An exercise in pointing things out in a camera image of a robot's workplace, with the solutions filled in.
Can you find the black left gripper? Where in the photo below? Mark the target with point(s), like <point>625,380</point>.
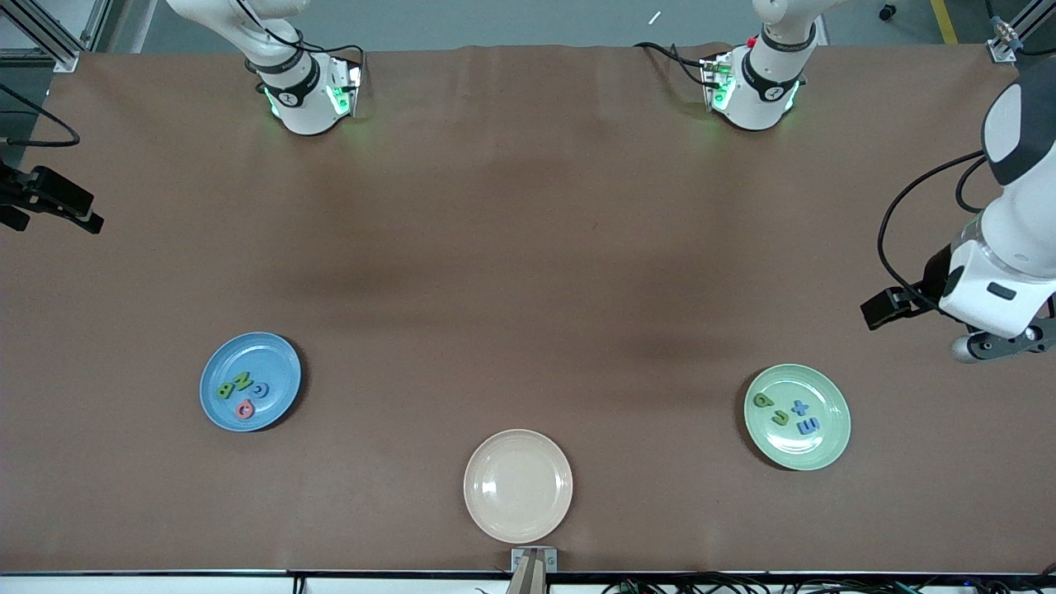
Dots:
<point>933,279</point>

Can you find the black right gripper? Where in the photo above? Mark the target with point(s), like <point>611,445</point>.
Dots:
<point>18,192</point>

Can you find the blue letter x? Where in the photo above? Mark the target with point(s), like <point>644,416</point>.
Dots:
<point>799,407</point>

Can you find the blue letter m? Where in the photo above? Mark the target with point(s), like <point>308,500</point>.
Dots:
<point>808,426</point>

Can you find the green letter b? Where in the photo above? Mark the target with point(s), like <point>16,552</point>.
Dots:
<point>769,404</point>
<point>224,390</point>

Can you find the green letter n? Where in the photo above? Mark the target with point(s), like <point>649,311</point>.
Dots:
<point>775,418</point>
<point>242,380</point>

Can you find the blue letter G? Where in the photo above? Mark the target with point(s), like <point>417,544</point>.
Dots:
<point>256,390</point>

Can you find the red letter Q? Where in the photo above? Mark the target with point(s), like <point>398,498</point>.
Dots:
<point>239,410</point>

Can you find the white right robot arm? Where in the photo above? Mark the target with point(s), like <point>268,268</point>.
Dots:
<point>301,99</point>

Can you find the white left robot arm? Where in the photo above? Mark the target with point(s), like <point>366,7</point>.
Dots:
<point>1015,231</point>

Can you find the green plate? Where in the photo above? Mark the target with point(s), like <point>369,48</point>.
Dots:
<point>792,450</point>

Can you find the blue plate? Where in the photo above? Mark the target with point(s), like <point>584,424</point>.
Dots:
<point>276,359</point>

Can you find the beige plate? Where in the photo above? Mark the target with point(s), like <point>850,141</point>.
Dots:
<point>518,487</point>

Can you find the black caster wheel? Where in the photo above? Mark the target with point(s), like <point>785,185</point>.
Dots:
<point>888,11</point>

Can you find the brown table cover sheet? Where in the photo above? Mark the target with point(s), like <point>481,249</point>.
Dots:
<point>528,206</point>

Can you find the aluminium frame post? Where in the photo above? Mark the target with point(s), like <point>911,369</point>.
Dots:
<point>49,37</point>
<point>1002,49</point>

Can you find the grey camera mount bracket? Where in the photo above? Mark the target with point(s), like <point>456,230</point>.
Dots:
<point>534,573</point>

